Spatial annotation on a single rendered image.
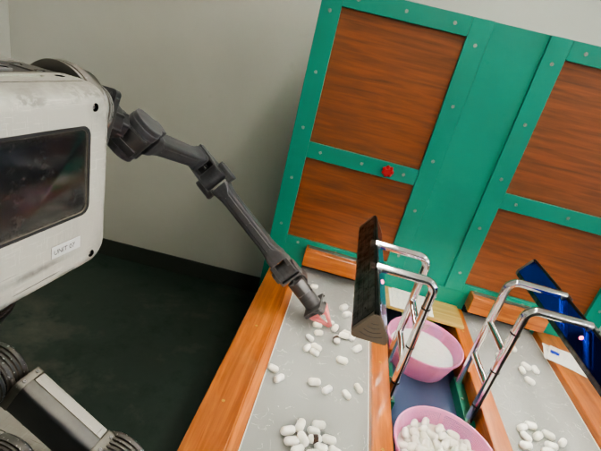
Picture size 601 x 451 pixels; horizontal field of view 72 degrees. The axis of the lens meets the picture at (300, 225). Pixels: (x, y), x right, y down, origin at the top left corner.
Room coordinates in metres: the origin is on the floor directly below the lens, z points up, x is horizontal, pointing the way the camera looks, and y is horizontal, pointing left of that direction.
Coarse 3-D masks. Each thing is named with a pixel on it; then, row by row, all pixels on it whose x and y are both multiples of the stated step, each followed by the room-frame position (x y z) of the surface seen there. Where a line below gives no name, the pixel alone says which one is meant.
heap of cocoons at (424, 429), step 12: (408, 432) 0.81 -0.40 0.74; (420, 432) 0.83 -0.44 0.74; (432, 432) 0.83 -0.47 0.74; (444, 432) 0.84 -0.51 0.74; (456, 432) 0.85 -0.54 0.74; (408, 444) 0.78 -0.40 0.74; (420, 444) 0.80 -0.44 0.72; (432, 444) 0.81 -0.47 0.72; (444, 444) 0.80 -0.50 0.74; (456, 444) 0.82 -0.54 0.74; (468, 444) 0.82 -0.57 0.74
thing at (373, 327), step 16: (368, 224) 1.31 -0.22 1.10; (368, 240) 1.17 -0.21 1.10; (368, 256) 1.05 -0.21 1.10; (368, 272) 0.95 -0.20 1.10; (368, 288) 0.87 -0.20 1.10; (384, 288) 0.94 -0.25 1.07; (368, 304) 0.80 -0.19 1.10; (384, 304) 0.85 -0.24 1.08; (352, 320) 0.78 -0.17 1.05; (368, 320) 0.74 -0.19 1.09; (384, 320) 0.77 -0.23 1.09; (368, 336) 0.74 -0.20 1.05; (384, 336) 0.74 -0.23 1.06
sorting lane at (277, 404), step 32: (320, 288) 1.42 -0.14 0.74; (352, 288) 1.48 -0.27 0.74; (288, 320) 1.16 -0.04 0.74; (288, 352) 1.01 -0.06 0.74; (320, 352) 1.04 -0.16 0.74; (352, 352) 1.08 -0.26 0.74; (288, 384) 0.88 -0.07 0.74; (320, 384) 0.91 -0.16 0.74; (352, 384) 0.94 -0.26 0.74; (256, 416) 0.75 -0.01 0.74; (288, 416) 0.77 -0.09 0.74; (320, 416) 0.80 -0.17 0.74; (352, 416) 0.82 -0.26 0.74; (256, 448) 0.66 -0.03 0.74; (288, 448) 0.68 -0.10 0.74; (352, 448) 0.73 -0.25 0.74
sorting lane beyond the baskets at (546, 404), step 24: (504, 336) 1.40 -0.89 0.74; (528, 336) 1.45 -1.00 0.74; (480, 360) 1.21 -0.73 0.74; (528, 360) 1.28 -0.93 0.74; (504, 384) 1.11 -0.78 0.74; (528, 384) 1.14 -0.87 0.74; (552, 384) 1.17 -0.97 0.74; (504, 408) 1.00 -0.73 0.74; (528, 408) 1.02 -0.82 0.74; (552, 408) 1.05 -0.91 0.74; (528, 432) 0.92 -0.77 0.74; (552, 432) 0.95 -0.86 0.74; (576, 432) 0.97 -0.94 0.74
